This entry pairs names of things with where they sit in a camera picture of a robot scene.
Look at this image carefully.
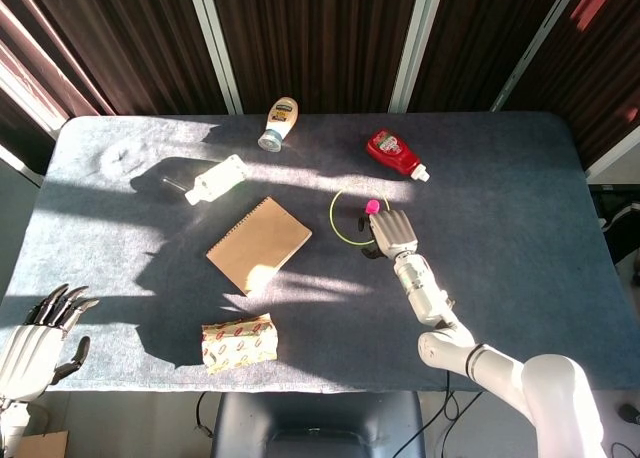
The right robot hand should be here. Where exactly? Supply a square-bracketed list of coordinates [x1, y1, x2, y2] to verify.
[357, 208, 420, 260]

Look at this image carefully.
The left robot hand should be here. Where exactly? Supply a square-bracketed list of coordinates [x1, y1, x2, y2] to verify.
[0, 283, 101, 403]

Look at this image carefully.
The yellow thin ring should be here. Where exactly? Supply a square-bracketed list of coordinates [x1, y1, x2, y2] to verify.
[328, 186, 393, 246]

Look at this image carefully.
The red ketchup bottle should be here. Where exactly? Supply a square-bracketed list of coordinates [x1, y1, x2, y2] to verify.
[365, 129, 431, 183]

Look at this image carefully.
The grey-blue table cloth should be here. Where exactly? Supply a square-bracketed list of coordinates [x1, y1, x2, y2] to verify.
[0, 111, 640, 394]

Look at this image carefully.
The cardboard box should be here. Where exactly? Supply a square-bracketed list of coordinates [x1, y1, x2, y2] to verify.
[14, 429, 70, 458]

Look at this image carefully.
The brown spiral notebook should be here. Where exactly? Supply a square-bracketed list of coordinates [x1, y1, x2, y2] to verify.
[205, 195, 314, 296]

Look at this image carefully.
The beige mayonnaise bottle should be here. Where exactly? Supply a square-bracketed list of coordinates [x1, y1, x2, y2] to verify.
[257, 96, 300, 152]

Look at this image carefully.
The printed paper food bag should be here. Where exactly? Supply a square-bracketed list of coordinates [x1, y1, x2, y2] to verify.
[200, 312, 279, 376]

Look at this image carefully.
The dark blue chair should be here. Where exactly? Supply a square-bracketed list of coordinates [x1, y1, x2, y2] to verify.
[209, 391, 428, 458]

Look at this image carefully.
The black cable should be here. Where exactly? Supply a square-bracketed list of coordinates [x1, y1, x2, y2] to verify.
[394, 372, 484, 458]

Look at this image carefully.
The white partition post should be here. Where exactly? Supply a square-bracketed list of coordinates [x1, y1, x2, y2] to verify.
[387, 0, 436, 114]
[184, 0, 245, 115]
[490, 0, 594, 113]

